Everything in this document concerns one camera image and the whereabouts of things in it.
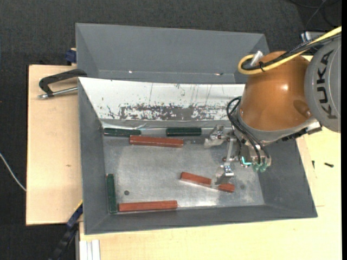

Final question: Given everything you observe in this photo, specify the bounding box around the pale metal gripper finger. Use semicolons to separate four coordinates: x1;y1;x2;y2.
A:
214;164;235;186
204;124;226;149

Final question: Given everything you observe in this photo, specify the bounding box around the dark green flat block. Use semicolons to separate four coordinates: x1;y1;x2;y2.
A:
103;127;142;138
165;127;203;138
106;173;118;215

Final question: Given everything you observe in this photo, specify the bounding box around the red-brown flat block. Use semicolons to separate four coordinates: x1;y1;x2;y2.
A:
179;171;236;194
118;199;179;213
128;134;185;149

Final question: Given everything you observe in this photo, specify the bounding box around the grey metal bin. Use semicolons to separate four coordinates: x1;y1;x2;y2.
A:
75;22;318;235

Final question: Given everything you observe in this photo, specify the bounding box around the pale wood board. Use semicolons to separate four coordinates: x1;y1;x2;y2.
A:
25;64;83;226

